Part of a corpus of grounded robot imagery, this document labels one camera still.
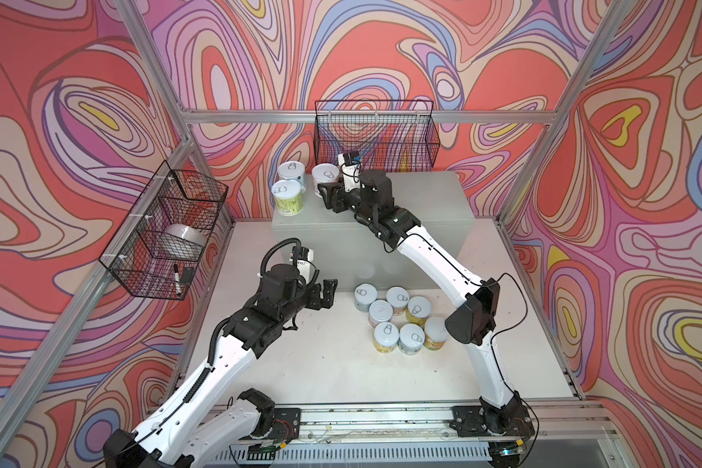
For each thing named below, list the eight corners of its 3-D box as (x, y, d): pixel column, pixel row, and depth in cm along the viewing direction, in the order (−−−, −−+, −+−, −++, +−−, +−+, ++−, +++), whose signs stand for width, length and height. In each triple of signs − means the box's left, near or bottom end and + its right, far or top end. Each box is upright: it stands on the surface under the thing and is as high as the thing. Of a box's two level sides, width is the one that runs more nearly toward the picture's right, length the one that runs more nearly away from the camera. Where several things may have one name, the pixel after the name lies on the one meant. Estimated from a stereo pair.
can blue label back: (354, 312, 95) (354, 304, 90) (354, 291, 100) (354, 283, 96) (377, 312, 95) (378, 304, 90) (376, 291, 100) (377, 283, 96)
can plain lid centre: (369, 327, 91) (369, 320, 87) (368, 306, 95) (369, 299, 92) (392, 327, 91) (394, 320, 87) (390, 306, 95) (392, 299, 92)
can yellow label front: (374, 353, 87) (375, 346, 82) (373, 330, 92) (374, 322, 87) (398, 353, 87) (400, 346, 82) (395, 330, 92) (398, 322, 87)
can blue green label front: (398, 355, 86) (401, 347, 82) (396, 331, 91) (398, 323, 87) (422, 355, 86) (426, 347, 82) (419, 331, 91) (422, 323, 87)
